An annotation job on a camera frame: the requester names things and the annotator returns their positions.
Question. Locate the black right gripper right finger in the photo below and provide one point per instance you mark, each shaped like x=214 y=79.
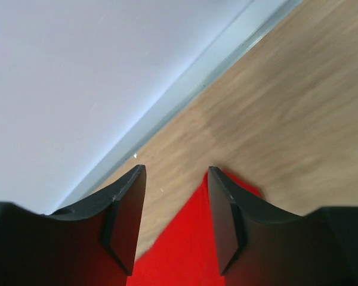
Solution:
x=258 y=243

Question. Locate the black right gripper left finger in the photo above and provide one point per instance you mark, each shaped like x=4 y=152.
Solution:
x=90 y=242

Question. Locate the red t-shirt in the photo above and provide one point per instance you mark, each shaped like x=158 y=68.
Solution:
x=184 y=253

